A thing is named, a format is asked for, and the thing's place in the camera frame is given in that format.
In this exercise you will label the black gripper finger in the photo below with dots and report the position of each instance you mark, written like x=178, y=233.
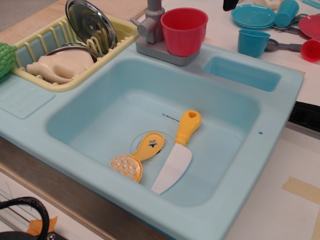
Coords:
x=229, y=5

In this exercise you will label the large red plastic cup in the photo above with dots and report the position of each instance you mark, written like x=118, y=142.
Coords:
x=184, y=30

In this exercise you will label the short teal cup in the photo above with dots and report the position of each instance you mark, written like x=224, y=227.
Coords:
x=252, y=43

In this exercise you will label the tall teal cup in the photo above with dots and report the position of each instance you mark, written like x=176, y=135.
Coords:
x=287, y=10

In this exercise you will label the small red cup right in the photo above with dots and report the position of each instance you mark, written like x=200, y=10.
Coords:
x=310, y=50

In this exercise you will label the stacked teal plates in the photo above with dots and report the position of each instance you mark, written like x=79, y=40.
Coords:
x=253, y=16

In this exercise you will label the cream toy item top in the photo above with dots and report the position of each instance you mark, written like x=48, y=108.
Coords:
x=272, y=4

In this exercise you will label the grey toy spoon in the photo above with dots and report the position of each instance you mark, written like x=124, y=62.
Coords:
x=273, y=45

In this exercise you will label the grey toy utensil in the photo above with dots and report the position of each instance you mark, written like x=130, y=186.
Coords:
x=290, y=28

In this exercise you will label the red plastic plate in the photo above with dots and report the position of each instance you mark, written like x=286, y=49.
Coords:
x=310, y=26

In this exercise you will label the grey toy faucet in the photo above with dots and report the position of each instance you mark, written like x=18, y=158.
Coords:
x=151, y=41

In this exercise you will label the round silver pot lid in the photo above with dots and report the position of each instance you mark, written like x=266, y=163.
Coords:
x=88, y=21

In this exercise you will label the silver metal pot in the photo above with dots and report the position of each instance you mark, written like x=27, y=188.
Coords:
x=66, y=48

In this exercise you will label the cream toy detergent bottle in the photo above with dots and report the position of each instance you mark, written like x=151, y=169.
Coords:
x=61, y=68

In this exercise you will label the yellow dish drying rack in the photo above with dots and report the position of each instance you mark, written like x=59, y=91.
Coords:
x=59, y=32

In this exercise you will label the beige masking tape strip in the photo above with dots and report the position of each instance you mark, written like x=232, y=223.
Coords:
x=302, y=189

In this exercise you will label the green toy corn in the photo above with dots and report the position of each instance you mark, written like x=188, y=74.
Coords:
x=7, y=58

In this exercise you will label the orange tape piece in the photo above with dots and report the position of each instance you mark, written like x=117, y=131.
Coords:
x=35, y=226

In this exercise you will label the black bracket right edge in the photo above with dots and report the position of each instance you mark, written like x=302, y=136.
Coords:
x=306, y=115

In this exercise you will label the yellow handled toy knife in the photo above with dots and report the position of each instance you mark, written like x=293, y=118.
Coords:
x=180, y=156

